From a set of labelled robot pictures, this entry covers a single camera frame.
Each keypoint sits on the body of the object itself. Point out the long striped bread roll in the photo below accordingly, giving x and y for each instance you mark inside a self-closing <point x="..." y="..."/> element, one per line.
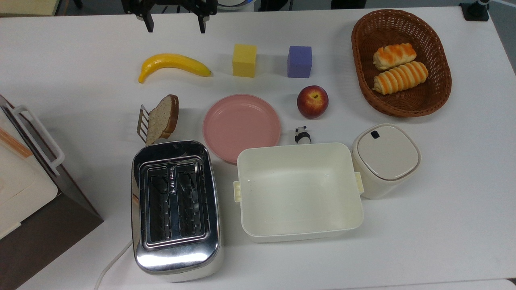
<point x="401" y="78"/>

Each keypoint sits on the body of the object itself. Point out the chrome and cream toaster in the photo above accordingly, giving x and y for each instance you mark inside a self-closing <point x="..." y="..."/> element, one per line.
<point x="177" y="257"/>

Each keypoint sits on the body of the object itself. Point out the yellow foam cube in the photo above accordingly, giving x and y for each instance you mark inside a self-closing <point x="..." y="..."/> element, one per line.
<point x="244" y="60"/>

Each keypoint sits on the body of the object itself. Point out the pink plate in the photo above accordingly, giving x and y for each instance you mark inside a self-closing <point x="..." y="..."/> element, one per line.
<point x="242" y="127"/>

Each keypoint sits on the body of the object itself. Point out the brown crust bread slice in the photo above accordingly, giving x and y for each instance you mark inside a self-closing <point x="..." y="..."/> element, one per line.
<point x="163" y="117"/>

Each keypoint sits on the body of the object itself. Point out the cream toy cabinet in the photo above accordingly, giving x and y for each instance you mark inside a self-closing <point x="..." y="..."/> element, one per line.
<point x="20" y="189"/>

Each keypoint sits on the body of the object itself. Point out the yellow banana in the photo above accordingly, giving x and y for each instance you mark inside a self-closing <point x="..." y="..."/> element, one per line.
<point x="173" y="60"/>

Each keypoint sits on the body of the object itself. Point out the brown wicker basket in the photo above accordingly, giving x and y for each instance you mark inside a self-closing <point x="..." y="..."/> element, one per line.
<point x="363" y="40"/>

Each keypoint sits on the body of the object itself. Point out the red apple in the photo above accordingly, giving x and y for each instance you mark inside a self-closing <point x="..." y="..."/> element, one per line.
<point x="312" y="102"/>

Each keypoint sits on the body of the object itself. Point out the cream plastic tub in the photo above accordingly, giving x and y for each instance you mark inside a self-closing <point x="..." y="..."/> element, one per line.
<point x="298" y="193"/>

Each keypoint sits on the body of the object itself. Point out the panda figurine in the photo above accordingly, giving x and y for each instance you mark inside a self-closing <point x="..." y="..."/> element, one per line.
<point x="302" y="137"/>

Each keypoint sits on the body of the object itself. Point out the metal toast rack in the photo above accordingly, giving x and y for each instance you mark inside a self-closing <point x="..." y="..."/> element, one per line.
<point x="142" y="121"/>

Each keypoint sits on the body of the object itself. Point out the purple foam cube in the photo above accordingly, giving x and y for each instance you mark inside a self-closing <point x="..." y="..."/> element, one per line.
<point x="299" y="62"/>

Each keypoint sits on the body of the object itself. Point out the dark brown base box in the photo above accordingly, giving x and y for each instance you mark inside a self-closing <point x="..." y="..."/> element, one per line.
<point x="52" y="237"/>

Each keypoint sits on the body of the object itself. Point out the small cream lidded bin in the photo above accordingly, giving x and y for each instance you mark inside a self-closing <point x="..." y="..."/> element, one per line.
<point x="385" y="155"/>

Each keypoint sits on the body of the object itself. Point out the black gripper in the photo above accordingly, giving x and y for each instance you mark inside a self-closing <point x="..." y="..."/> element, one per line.
<point x="169" y="3"/>

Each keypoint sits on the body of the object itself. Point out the orange glazed bread roll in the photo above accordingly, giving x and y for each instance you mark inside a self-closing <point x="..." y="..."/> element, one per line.
<point x="393" y="56"/>

